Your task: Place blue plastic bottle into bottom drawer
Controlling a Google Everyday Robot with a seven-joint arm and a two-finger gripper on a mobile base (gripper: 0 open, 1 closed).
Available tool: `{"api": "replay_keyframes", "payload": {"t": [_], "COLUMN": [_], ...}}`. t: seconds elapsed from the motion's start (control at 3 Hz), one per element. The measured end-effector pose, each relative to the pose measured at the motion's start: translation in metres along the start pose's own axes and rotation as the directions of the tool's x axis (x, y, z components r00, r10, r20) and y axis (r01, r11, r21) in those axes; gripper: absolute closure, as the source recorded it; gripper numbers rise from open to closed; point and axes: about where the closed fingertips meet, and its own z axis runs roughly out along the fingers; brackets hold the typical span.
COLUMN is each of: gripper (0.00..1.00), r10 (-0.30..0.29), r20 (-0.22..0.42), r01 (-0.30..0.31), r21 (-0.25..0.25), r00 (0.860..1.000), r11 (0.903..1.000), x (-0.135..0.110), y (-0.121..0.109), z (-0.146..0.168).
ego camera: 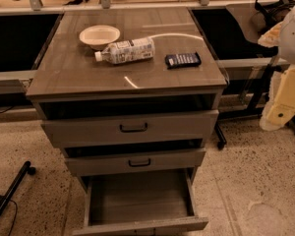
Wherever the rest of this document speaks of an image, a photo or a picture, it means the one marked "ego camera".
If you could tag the grey wooden drawer cabinet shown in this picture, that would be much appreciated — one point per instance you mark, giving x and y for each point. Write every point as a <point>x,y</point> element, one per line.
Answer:
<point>71,84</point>

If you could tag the black headset on table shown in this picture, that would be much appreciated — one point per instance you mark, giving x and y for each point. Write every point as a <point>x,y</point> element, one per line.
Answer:
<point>275,12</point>

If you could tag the middle grey drawer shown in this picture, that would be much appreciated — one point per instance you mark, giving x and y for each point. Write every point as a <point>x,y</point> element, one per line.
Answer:
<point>135,162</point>

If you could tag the top grey drawer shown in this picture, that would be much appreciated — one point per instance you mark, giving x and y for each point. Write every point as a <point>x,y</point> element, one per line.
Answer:
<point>130,129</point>

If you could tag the black wheeled table frame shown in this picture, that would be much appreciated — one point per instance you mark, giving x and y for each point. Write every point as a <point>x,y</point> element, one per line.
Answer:
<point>248,89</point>

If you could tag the black stand leg left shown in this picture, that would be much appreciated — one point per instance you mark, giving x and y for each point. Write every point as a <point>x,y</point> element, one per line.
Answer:
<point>25,169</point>

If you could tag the dark blue snack packet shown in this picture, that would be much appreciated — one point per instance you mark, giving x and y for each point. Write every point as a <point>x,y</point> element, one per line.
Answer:
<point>182,60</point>

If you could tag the clear plastic water bottle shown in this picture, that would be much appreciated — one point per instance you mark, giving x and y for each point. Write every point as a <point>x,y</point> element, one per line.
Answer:
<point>127,51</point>

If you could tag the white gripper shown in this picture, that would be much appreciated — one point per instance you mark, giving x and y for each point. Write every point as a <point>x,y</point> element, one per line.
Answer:
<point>293,38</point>

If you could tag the white paper bowl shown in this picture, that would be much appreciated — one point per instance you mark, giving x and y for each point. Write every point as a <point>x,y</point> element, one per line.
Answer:
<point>97,37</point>

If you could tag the bottom grey open drawer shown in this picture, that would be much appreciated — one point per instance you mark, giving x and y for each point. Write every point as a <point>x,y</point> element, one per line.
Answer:
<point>155,203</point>

